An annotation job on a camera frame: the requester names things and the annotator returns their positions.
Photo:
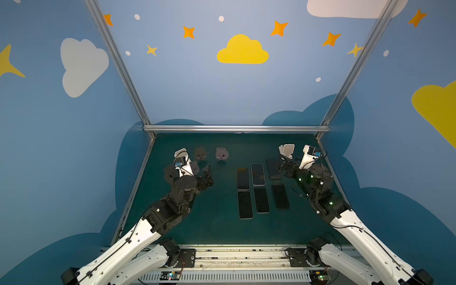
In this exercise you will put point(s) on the phone dark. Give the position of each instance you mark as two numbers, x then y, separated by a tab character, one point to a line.
245	205
280	197
261	200

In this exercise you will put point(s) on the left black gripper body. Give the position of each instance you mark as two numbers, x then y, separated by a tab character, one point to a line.
203	179

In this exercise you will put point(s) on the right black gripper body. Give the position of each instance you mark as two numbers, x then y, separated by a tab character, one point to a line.
288	168

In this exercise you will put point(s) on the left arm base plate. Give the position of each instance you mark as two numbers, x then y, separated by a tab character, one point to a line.
184	258

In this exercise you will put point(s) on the back horizontal aluminium bar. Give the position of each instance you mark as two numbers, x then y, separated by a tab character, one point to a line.
235	129

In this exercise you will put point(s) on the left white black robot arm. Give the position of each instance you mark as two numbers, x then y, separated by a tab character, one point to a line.
143	248

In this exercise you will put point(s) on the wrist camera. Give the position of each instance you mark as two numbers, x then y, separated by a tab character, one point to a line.
311	154
182	165

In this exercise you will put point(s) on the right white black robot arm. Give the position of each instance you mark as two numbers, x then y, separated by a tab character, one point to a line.
382	266

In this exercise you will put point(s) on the phone silver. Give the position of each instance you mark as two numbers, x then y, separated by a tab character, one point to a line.
258	176

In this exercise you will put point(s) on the aluminium mounting rail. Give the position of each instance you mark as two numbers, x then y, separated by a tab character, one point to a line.
243	265

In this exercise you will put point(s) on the left green circuit board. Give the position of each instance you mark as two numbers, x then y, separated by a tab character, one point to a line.
170	276

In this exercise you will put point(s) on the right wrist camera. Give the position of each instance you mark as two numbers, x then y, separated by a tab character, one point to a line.
311	154

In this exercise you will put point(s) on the right aluminium frame post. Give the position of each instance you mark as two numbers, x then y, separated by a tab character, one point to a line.
369	45

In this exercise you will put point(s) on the aluminium frame post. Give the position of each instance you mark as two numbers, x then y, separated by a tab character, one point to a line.
104	30
369	45

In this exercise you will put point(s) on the green circuit board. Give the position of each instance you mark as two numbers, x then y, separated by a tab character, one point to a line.
170	276
319	278

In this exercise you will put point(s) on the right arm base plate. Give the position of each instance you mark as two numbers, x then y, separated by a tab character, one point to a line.
304	257

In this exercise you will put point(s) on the left aluminium frame post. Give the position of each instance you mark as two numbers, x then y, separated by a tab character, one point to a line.
104	30

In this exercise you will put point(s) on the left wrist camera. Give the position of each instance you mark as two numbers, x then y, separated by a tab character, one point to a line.
182	165

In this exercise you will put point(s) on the phone purple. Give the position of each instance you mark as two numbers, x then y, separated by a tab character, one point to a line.
243	179

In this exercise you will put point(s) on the round stand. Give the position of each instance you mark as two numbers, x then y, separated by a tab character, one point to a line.
194	168
222	153
200	154

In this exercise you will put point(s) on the phone white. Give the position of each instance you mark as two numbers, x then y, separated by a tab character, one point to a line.
273	168

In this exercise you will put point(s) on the white stand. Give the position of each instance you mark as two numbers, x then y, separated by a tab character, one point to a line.
181	153
287	150

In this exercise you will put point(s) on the right green circuit board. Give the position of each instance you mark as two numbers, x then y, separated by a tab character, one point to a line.
319	278

